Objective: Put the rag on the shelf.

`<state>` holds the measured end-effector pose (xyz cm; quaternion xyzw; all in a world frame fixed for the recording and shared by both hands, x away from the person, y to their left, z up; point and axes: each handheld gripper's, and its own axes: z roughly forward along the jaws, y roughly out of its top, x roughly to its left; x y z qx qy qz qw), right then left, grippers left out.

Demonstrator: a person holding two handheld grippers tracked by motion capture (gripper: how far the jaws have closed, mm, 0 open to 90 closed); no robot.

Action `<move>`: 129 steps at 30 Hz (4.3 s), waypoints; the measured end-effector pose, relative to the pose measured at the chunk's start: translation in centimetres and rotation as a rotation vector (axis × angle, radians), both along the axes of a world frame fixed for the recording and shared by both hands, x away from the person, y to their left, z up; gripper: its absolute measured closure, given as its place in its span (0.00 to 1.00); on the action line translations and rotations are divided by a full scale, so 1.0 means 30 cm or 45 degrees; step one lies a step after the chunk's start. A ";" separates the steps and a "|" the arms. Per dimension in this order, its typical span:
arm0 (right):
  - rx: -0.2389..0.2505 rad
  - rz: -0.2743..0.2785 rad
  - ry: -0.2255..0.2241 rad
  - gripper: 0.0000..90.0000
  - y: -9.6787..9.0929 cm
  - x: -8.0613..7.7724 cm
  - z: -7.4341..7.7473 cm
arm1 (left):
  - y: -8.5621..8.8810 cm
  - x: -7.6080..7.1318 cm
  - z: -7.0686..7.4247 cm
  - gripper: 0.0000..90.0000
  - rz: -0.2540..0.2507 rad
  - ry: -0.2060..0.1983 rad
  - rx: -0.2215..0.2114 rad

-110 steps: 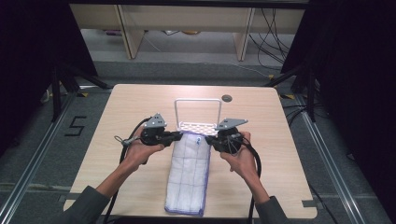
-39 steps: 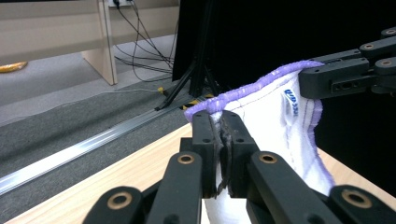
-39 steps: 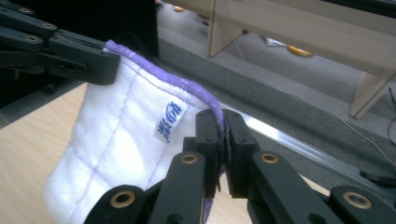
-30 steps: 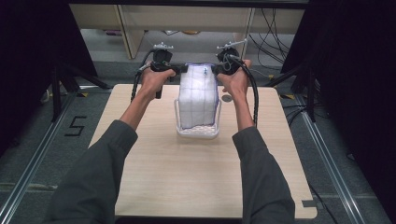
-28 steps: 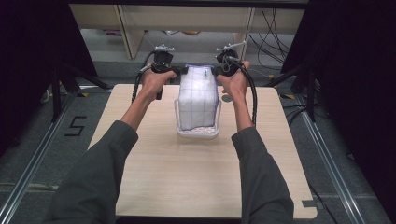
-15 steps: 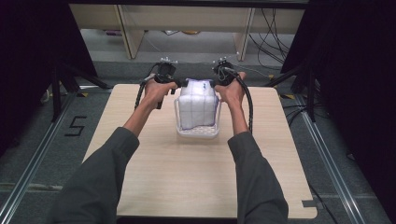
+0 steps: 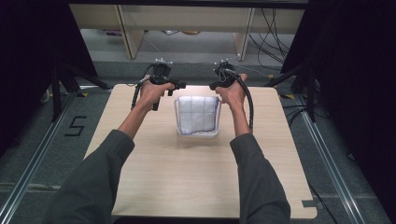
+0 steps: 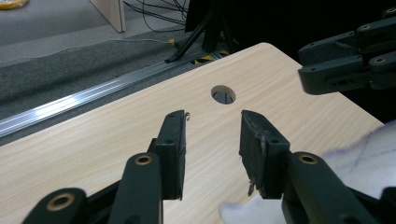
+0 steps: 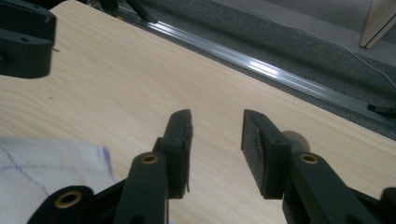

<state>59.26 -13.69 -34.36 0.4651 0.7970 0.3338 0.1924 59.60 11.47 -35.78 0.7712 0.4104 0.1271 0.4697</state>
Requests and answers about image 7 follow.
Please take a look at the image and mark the metal floor rail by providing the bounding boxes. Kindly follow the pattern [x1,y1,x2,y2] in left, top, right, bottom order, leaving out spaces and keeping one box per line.
[0,92,78,224]
[293,92,367,224]

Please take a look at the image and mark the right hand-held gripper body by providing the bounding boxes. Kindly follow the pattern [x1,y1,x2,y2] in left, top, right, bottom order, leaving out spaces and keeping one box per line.
[213,60,241,90]

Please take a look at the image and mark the person's right hand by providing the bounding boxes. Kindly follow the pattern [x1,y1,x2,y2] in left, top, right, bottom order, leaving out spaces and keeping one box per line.
[215,73,249,109]

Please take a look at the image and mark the black curtain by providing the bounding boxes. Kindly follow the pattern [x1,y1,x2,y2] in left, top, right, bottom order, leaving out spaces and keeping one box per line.
[279,0,396,218]
[0,0,98,158]

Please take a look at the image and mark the light wooden desk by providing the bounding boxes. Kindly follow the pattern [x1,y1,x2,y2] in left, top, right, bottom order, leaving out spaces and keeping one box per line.
[69,4,306,61]

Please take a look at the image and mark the black metal stand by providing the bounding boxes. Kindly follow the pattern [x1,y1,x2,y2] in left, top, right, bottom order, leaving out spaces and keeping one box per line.
[50,62,110,123]
[263,62,318,123]

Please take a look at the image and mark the black floor cables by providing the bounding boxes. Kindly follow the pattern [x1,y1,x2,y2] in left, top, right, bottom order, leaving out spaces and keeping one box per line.
[247,8,295,66]

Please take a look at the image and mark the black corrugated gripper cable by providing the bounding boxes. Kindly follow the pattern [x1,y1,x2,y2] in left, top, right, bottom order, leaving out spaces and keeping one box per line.
[226,68,255,133]

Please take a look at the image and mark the person's left hand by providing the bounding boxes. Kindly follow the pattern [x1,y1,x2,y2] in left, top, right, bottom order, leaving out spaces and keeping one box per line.
[137,78,176,112]

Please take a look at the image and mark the white cloth with purple edge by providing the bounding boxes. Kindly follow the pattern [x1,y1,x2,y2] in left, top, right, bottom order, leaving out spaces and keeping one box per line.
[176,95,219,135]

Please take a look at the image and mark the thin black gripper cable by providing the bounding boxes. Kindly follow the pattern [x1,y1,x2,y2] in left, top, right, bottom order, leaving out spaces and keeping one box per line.
[130,63,156,111]

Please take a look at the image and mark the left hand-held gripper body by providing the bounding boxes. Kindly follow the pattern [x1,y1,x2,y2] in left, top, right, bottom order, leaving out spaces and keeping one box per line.
[148,58,179,112]

